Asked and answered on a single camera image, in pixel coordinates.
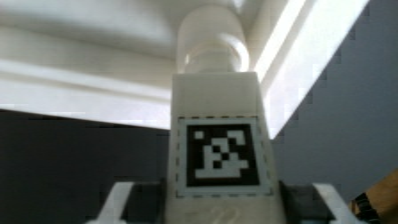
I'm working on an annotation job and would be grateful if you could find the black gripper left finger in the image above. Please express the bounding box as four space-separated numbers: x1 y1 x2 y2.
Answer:
83 182 165 224

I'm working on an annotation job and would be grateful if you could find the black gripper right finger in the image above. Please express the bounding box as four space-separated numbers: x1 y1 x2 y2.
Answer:
280 183 362 224

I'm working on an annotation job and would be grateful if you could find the white leg with tag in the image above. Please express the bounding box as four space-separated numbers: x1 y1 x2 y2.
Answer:
165 5 285 224

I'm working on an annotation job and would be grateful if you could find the white square tabletop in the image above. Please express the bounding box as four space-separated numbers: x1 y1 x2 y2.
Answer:
0 0 369 133

